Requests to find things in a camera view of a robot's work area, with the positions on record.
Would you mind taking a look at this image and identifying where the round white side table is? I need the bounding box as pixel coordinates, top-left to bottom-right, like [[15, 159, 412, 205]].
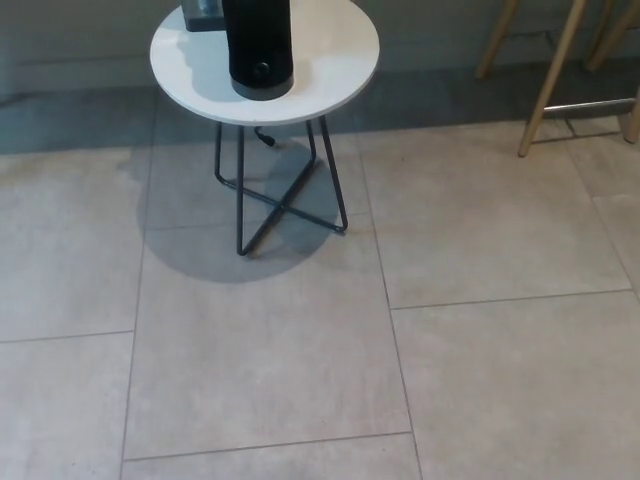
[[149, 0, 382, 258]]

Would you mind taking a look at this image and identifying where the metal stool footrest bar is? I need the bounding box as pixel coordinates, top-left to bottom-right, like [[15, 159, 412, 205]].
[[541, 97, 639, 118]]

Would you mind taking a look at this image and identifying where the clear water tank black lid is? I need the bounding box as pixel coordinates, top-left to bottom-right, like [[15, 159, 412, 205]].
[[181, 0, 227, 33]]

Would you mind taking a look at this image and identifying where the black pod coffee machine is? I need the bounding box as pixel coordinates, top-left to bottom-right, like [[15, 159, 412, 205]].
[[221, 0, 296, 100]]

